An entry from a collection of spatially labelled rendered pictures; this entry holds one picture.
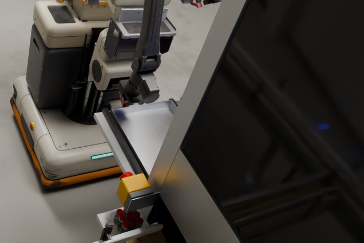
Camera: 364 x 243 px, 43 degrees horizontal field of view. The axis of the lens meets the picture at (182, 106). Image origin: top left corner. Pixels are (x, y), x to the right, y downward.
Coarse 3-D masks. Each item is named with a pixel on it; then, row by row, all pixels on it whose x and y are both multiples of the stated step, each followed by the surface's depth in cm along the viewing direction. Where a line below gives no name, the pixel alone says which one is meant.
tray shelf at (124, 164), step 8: (96, 120) 164; (104, 120) 164; (104, 128) 161; (104, 136) 161; (112, 136) 159; (112, 144) 157; (112, 152) 157; (120, 152) 155; (120, 160) 153; (128, 168) 151
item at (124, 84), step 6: (120, 84) 161; (126, 84) 159; (132, 84) 156; (126, 90) 159; (132, 90) 157; (126, 96) 159; (132, 96) 160; (138, 96) 161; (132, 102) 158; (138, 102) 160
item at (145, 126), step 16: (112, 112) 164; (128, 112) 170; (144, 112) 173; (160, 112) 176; (128, 128) 164; (144, 128) 167; (160, 128) 170; (128, 144) 156; (144, 144) 161; (160, 144) 164; (144, 160) 156
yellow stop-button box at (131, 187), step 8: (128, 176) 129; (136, 176) 130; (144, 176) 131; (120, 184) 129; (128, 184) 127; (136, 184) 128; (144, 184) 129; (120, 192) 130; (128, 192) 125; (136, 192) 126; (144, 192) 127; (152, 192) 128; (120, 200) 130; (128, 200) 126
